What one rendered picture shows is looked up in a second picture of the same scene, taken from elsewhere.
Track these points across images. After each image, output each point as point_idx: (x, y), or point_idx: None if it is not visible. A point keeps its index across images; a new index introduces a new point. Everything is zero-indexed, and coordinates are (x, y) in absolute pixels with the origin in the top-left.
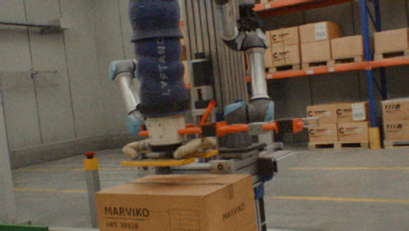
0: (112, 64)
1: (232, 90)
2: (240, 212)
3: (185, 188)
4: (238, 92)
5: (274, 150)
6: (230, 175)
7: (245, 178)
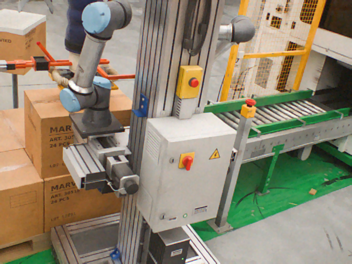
0: (233, 18)
1: (141, 79)
2: (34, 129)
3: (56, 95)
4: (147, 87)
5: (111, 171)
6: (58, 114)
7: (37, 114)
